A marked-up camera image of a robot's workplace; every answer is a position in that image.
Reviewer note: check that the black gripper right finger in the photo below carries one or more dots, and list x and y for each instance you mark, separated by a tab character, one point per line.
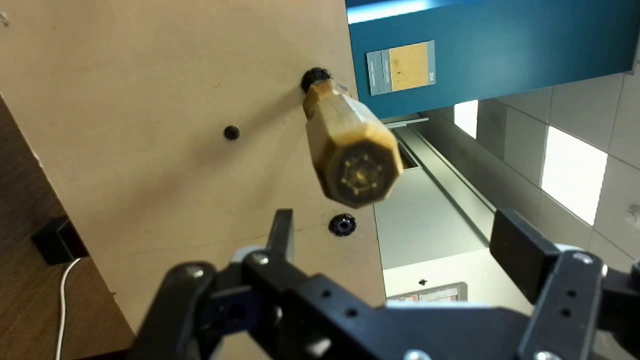
527	257

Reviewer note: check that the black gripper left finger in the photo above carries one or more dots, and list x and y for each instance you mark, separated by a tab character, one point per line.
281	232

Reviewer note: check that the large square ceiling light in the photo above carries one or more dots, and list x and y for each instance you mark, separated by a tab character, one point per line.
573	174

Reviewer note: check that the small square ceiling light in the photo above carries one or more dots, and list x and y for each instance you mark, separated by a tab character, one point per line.
466	119

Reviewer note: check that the foosball table beige cabinet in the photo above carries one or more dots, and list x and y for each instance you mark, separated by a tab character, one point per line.
166	132

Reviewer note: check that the yellow and blue wall poster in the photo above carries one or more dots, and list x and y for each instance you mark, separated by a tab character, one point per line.
400	68

